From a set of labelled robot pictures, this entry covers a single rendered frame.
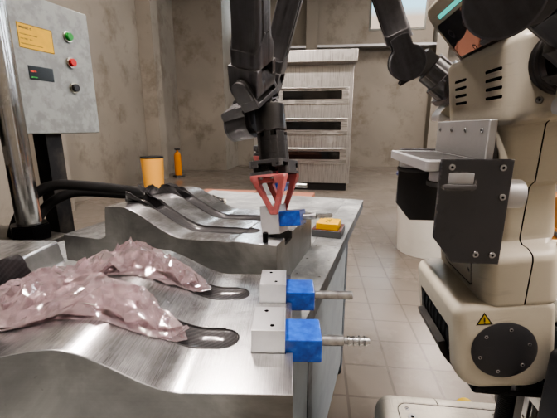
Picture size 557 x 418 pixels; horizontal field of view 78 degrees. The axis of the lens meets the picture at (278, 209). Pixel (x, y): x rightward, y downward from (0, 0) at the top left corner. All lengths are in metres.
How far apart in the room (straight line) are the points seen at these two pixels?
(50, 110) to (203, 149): 8.01
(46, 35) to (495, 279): 1.35
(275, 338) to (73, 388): 0.19
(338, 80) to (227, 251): 5.58
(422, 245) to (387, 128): 7.42
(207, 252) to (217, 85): 8.58
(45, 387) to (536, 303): 0.67
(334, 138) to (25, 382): 5.83
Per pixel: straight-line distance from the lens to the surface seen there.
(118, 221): 0.77
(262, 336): 0.38
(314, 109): 6.06
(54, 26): 1.41
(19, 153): 1.12
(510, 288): 0.68
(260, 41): 0.60
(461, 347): 0.70
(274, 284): 0.47
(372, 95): 10.30
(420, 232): 3.12
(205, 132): 9.22
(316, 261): 0.77
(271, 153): 0.63
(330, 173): 6.10
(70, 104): 1.40
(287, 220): 0.63
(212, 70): 9.24
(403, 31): 0.88
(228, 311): 0.47
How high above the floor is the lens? 1.09
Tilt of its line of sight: 13 degrees down
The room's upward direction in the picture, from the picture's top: straight up
